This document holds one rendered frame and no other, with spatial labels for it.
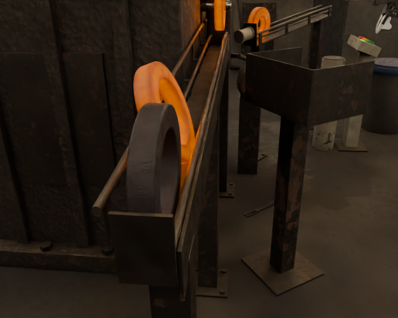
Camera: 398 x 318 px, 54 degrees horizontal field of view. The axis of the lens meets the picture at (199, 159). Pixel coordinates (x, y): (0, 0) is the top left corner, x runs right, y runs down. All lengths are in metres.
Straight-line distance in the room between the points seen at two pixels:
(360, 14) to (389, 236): 2.30
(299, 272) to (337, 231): 0.32
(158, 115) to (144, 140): 0.04
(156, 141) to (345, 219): 1.37
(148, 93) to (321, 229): 1.16
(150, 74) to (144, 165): 0.25
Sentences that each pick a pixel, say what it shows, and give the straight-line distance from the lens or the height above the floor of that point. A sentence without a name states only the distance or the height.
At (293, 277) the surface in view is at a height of 0.01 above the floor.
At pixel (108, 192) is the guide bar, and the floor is 0.68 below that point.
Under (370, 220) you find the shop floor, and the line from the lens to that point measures 1.76.
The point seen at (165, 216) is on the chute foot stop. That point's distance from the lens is 0.43.
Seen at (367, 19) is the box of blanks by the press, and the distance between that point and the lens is 3.66.
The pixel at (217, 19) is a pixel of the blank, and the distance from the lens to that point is 1.48.
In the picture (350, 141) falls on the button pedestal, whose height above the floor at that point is 0.05.
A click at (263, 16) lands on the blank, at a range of 2.03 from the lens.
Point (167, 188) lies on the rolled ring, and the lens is 0.58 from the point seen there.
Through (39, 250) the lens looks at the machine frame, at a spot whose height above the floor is 0.07.
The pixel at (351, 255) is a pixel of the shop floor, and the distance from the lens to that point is 1.54.
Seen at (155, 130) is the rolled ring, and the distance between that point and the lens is 0.44.
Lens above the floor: 0.91
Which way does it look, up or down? 25 degrees down
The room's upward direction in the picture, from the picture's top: 1 degrees counter-clockwise
